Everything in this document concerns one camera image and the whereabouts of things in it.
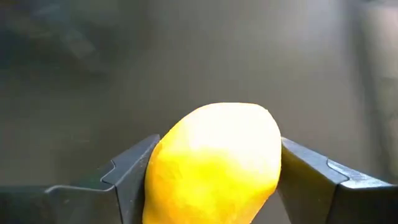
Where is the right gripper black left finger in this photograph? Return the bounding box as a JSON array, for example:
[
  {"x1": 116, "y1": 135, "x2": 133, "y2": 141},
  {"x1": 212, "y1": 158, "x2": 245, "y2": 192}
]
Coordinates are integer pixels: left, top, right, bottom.
[{"x1": 0, "y1": 133, "x2": 161, "y2": 224}]

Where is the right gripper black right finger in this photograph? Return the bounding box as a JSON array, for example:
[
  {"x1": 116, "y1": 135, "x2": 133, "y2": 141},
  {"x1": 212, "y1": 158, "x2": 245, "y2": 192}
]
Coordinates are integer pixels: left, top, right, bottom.
[{"x1": 276, "y1": 136, "x2": 398, "y2": 224}]

